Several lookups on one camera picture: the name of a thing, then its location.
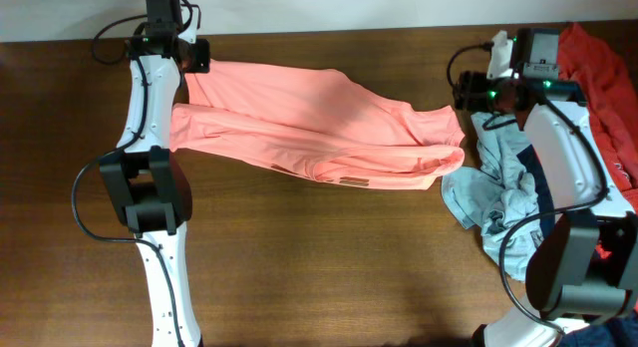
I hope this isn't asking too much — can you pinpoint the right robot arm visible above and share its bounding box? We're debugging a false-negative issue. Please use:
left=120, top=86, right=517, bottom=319
left=453, top=28, right=637, bottom=346

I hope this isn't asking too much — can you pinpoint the navy blue garment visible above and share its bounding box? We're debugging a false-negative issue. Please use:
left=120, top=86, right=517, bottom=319
left=517, top=146, right=637, bottom=347

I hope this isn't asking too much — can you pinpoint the red shirt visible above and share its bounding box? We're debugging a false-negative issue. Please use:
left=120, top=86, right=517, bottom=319
left=557, top=23, right=637, bottom=207

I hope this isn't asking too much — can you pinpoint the salmon pink shirt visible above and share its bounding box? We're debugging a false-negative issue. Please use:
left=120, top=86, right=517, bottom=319
left=169, top=61, right=465, bottom=190

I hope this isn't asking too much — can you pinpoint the grey shirt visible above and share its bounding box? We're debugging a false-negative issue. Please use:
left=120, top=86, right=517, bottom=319
left=442, top=113, right=540, bottom=261

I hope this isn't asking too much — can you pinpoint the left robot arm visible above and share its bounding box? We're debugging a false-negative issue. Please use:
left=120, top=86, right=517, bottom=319
left=99, top=0, right=203, bottom=346

